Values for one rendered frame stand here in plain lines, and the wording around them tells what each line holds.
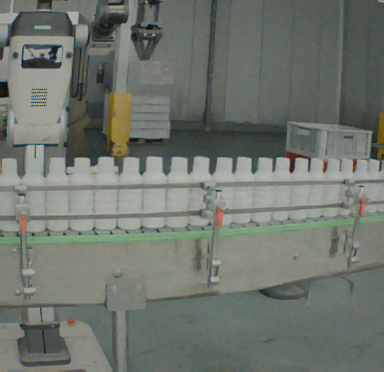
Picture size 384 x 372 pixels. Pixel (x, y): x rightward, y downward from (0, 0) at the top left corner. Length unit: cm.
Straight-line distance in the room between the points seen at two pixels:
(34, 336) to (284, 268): 102
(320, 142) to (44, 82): 235
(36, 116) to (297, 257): 95
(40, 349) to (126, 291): 85
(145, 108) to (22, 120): 913
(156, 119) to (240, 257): 964
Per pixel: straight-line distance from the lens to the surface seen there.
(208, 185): 123
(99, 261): 120
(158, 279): 125
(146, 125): 1083
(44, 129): 173
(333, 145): 372
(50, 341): 200
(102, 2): 170
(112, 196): 119
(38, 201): 115
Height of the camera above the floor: 135
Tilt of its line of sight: 11 degrees down
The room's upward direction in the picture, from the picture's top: 4 degrees clockwise
